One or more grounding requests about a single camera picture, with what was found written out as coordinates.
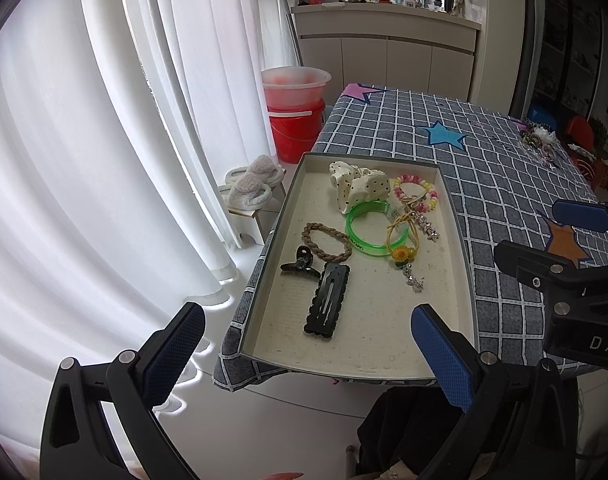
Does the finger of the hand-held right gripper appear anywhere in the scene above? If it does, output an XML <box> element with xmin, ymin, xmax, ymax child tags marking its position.
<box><xmin>494</xmin><ymin>239</ymin><xmax>593</xmax><ymax>312</ymax></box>
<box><xmin>553</xmin><ymin>197</ymin><xmax>608</xmax><ymax>237</ymax></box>

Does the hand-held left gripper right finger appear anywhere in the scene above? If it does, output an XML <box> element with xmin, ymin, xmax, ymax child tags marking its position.
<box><xmin>410</xmin><ymin>302</ymin><xmax>577</xmax><ymax>480</ymax></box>

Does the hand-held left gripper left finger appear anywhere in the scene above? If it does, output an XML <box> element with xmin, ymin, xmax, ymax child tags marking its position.
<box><xmin>39</xmin><ymin>301</ymin><xmax>206</xmax><ymax>480</ymax></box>

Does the grey cardboard box tray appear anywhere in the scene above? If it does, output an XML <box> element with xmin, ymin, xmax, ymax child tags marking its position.
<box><xmin>238</xmin><ymin>152</ymin><xmax>480</xmax><ymax>381</ymax></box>

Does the yellow sunflower hair tie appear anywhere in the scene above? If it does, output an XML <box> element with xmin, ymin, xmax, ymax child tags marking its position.
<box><xmin>385</xmin><ymin>210</ymin><xmax>425</xmax><ymax>264</ymax></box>

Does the silver star chain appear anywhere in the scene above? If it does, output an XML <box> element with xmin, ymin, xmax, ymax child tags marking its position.
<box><xmin>415</xmin><ymin>209</ymin><xmax>441</xmax><ymax>244</ymax></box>

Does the black scalloped snap hair clip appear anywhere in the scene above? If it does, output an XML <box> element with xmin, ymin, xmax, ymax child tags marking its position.
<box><xmin>304</xmin><ymin>261</ymin><xmax>352</xmax><ymax>341</ymax></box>

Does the black claw hair clip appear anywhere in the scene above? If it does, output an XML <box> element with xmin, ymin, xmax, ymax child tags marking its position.
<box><xmin>279</xmin><ymin>245</ymin><xmax>322</xmax><ymax>281</ymax></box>

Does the green translucent bangle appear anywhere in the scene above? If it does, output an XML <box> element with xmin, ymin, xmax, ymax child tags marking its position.
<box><xmin>345</xmin><ymin>198</ymin><xmax>410</xmax><ymax>258</ymax></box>

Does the colourful beaded bracelet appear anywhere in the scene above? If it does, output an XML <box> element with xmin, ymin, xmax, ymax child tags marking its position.
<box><xmin>393</xmin><ymin>174</ymin><xmax>440</xmax><ymax>213</ymax></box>

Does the brown braided hair tie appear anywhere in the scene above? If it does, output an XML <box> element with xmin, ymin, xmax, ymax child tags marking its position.
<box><xmin>301</xmin><ymin>221</ymin><xmax>354</xmax><ymax>263</ymax></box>

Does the cream polka dot scrunchie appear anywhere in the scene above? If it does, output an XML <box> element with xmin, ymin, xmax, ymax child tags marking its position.
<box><xmin>328</xmin><ymin>159</ymin><xmax>391</xmax><ymax>216</ymax></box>

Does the red plastic chair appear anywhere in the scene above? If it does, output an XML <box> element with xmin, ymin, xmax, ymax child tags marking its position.
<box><xmin>564</xmin><ymin>116</ymin><xmax>597</xmax><ymax>153</ymax></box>

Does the pile of hair accessories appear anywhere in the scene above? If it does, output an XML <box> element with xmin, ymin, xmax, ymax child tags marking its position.
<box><xmin>516</xmin><ymin>119</ymin><xmax>560</xmax><ymax>168</ymax></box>

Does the blue plastic stool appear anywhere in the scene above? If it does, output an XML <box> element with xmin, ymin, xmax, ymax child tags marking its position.
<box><xmin>526</xmin><ymin>104</ymin><xmax>557</xmax><ymax>133</ymax></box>

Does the small wooden stool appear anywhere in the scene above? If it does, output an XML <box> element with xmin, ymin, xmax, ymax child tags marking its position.
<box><xmin>226</xmin><ymin>182</ymin><xmax>287</xmax><ymax>248</ymax></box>

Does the dark glass display cabinet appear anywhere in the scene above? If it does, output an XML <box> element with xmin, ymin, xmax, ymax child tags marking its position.
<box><xmin>534</xmin><ymin>0</ymin><xmax>608</xmax><ymax>126</ymax></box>

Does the white sheer curtain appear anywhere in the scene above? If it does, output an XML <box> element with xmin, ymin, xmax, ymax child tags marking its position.
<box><xmin>0</xmin><ymin>0</ymin><xmax>297</xmax><ymax>461</ymax></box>

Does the red plastic bucket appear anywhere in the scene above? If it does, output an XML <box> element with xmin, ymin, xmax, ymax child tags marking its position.
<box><xmin>266</xmin><ymin>100</ymin><xmax>327</xmax><ymax>165</ymax></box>

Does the white counter cabinet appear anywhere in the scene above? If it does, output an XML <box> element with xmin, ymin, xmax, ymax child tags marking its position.
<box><xmin>290</xmin><ymin>2</ymin><xmax>484</xmax><ymax>106</ymax></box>

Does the metal pole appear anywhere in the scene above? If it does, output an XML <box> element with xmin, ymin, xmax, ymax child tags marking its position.
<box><xmin>284</xmin><ymin>7</ymin><xmax>302</xmax><ymax>68</ymax></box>

